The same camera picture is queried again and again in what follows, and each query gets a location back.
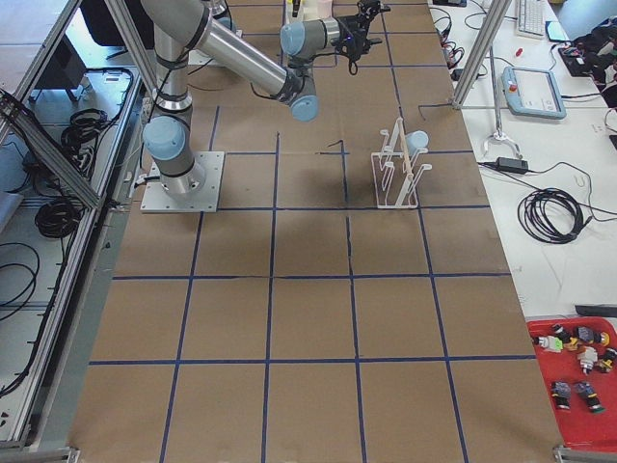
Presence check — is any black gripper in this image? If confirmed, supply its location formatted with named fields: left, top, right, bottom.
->
left=335, top=0, right=384, bottom=75

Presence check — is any light blue plastic cup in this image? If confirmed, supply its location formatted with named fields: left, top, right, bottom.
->
left=405, top=130, right=429, bottom=153

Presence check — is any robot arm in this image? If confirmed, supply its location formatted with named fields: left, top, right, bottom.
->
left=142, top=1, right=390, bottom=122

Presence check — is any blue teach pendant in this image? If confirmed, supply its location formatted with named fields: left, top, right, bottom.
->
left=501, top=67, right=567, bottom=120

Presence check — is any white keyboard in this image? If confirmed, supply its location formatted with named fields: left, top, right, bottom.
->
left=515, top=0, right=546, bottom=40

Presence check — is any black power adapter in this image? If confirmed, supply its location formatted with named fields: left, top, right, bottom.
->
left=496, top=157, right=529, bottom=175

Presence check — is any red parts tray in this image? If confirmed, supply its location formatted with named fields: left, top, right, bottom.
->
left=527, top=316, right=616, bottom=452

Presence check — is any white wire cup rack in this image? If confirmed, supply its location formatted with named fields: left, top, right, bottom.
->
left=370, top=117, right=432, bottom=209

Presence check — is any aluminium frame post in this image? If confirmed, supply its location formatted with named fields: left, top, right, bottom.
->
left=451, top=0, right=511, bottom=109

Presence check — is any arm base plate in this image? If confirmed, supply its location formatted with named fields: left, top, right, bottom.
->
left=141, top=151, right=225, bottom=213

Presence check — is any coiled black cable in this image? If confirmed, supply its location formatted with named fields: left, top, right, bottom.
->
left=518, top=187, right=584, bottom=244

